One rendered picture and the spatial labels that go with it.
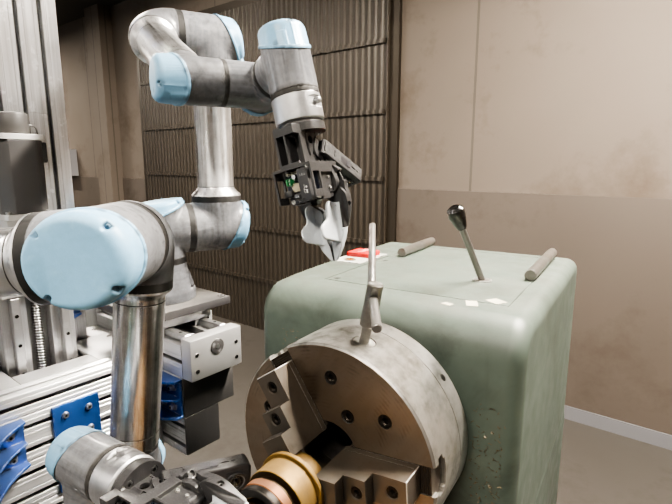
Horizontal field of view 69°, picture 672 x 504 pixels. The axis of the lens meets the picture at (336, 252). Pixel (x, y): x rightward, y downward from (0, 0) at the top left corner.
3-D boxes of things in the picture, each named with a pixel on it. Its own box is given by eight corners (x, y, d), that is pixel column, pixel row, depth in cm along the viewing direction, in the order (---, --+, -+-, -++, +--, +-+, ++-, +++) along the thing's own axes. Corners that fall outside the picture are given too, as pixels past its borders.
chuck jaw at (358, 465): (358, 430, 68) (439, 451, 62) (360, 463, 69) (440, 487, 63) (312, 472, 59) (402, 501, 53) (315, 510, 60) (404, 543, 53)
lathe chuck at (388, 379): (269, 459, 87) (293, 296, 79) (433, 562, 72) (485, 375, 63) (234, 487, 80) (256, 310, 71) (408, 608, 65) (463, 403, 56)
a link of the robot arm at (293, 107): (291, 108, 80) (332, 92, 75) (297, 136, 80) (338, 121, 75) (261, 104, 74) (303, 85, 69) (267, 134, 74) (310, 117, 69)
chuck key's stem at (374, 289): (368, 365, 67) (384, 287, 64) (352, 362, 67) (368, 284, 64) (367, 357, 69) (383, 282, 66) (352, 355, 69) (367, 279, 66)
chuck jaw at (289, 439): (318, 427, 72) (281, 354, 74) (342, 417, 69) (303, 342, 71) (269, 465, 63) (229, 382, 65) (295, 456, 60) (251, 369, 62)
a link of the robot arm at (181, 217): (129, 254, 116) (125, 197, 114) (187, 249, 123) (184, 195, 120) (136, 263, 106) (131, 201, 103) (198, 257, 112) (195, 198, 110)
